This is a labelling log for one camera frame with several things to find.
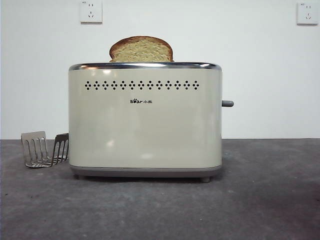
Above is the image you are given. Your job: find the cream toaster with chrome top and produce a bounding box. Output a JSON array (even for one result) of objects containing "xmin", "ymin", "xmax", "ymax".
[{"xmin": 68, "ymin": 61, "xmax": 235, "ymax": 183}]

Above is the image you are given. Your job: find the brown bread slice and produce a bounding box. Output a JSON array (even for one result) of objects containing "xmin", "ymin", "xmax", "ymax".
[{"xmin": 108, "ymin": 36, "xmax": 174, "ymax": 63}]

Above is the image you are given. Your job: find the metal toast rack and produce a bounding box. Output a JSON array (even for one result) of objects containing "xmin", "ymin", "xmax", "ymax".
[{"xmin": 20, "ymin": 130, "xmax": 70, "ymax": 169}]

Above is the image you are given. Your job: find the white wall socket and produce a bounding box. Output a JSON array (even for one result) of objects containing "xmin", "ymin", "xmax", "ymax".
[
  {"xmin": 296, "ymin": 1, "xmax": 320, "ymax": 26},
  {"xmin": 80, "ymin": 0, "xmax": 103, "ymax": 25}
]

